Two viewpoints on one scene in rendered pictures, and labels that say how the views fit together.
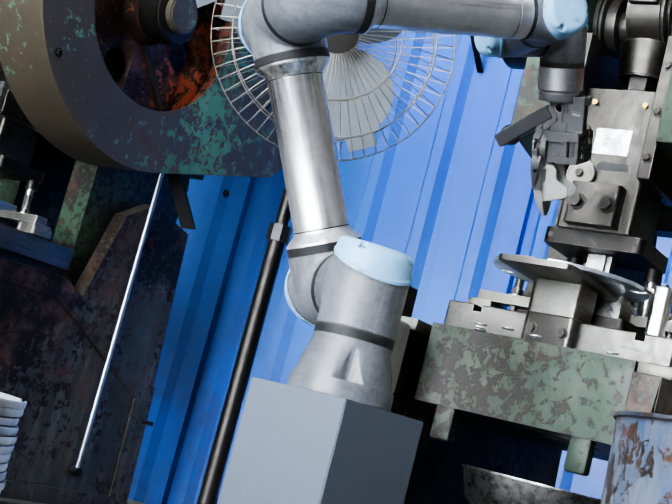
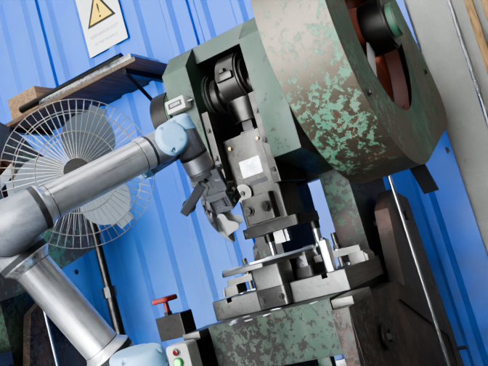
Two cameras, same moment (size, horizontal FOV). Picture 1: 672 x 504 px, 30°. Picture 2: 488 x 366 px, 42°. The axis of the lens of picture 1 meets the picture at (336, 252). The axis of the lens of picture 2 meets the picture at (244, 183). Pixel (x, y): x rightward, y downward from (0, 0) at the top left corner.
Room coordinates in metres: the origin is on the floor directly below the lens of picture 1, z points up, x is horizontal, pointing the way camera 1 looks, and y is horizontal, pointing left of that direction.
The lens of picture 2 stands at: (0.43, -0.23, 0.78)
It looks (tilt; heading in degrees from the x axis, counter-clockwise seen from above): 7 degrees up; 354
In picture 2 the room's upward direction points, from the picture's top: 16 degrees counter-clockwise
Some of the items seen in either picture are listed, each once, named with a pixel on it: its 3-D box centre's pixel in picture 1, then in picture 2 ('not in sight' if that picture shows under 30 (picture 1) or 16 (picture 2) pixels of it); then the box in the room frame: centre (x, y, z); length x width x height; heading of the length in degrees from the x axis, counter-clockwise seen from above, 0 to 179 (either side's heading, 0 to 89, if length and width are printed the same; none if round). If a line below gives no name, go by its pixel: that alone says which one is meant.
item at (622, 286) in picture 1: (570, 279); (269, 258); (2.27, -0.43, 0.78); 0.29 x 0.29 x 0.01
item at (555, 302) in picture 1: (552, 308); (269, 283); (2.23, -0.40, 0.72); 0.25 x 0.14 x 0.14; 146
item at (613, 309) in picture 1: (590, 307); (290, 261); (2.37, -0.50, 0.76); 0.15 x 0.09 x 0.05; 56
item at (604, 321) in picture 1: (588, 327); (295, 273); (2.38, -0.50, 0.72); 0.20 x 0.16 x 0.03; 56
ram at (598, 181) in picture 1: (616, 162); (260, 175); (2.34, -0.48, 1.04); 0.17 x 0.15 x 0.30; 146
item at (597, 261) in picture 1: (599, 265); (282, 236); (2.37, -0.50, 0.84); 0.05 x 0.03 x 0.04; 56
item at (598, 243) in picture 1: (604, 256); (282, 229); (2.38, -0.50, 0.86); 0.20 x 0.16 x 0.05; 56
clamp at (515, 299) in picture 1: (512, 295); (245, 274); (2.47, -0.36, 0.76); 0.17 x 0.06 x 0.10; 56
